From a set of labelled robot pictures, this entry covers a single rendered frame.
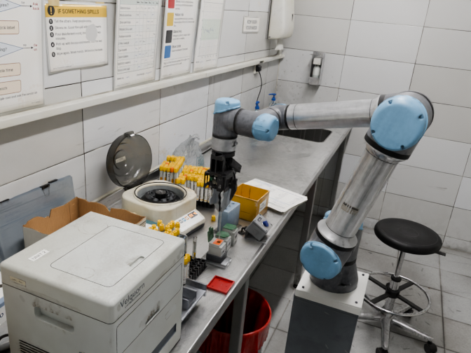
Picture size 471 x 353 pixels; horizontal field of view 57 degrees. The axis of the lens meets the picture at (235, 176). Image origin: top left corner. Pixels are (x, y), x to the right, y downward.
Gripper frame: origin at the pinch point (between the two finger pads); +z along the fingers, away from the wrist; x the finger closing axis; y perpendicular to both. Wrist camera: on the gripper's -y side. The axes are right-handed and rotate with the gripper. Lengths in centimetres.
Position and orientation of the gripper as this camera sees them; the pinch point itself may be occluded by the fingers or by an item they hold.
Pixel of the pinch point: (221, 207)
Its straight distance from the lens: 141.0
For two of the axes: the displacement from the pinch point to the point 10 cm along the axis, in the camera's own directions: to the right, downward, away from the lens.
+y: -3.8, 3.1, -8.7
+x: 9.2, 2.1, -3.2
